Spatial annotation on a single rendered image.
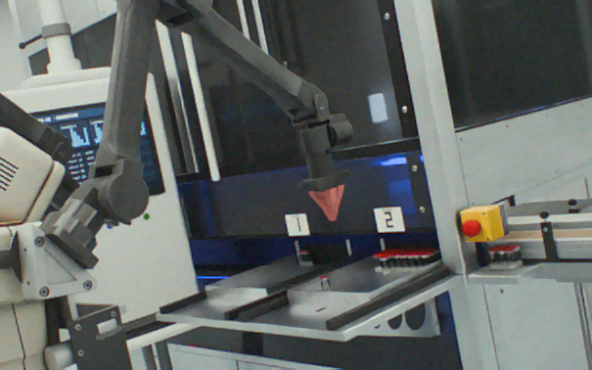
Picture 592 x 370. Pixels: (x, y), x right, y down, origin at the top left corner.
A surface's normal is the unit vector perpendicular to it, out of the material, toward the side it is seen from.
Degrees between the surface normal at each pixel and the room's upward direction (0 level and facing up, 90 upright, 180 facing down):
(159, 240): 90
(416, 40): 90
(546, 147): 90
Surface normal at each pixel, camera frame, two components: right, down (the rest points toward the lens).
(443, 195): -0.72, 0.19
